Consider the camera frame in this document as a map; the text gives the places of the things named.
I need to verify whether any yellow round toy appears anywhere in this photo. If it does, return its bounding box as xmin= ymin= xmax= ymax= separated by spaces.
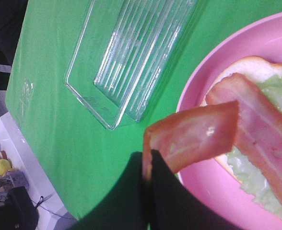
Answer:
xmin=0 ymin=159 xmax=12 ymax=175

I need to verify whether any green tablecloth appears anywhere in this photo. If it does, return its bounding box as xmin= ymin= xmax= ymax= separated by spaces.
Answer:
xmin=6 ymin=0 xmax=282 ymax=219

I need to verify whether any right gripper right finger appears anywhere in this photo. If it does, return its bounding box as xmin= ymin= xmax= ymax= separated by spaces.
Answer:
xmin=149 ymin=150 xmax=241 ymax=230

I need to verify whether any green lettuce leaf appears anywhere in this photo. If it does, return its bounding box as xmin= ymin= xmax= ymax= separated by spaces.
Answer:
xmin=222 ymin=74 xmax=282 ymax=219

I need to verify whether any bacon strip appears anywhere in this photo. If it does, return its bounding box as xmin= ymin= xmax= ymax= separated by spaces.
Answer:
xmin=142 ymin=101 xmax=239 ymax=182
xmin=205 ymin=73 xmax=282 ymax=204

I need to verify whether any grey tape roll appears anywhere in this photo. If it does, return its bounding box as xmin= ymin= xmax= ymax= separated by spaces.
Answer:
xmin=0 ymin=169 xmax=30 ymax=203

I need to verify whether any bread slice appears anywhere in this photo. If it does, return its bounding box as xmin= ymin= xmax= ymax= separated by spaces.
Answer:
xmin=202 ymin=56 xmax=282 ymax=179

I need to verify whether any left clear plastic tray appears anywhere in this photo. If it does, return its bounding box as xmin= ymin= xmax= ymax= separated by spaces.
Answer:
xmin=64 ymin=0 xmax=206 ymax=130

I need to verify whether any white side shelf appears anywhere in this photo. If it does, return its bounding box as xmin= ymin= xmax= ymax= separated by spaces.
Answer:
xmin=0 ymin=112 xmax=77 ymax=230

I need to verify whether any pink round plate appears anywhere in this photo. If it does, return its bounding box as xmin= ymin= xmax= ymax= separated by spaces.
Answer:
xmin=177 ymin=12 xmax=282 ymax=230

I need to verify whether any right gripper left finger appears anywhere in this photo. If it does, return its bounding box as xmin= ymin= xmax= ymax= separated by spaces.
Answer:
xmin=70 ymin=152 xmax=148 ymax=230

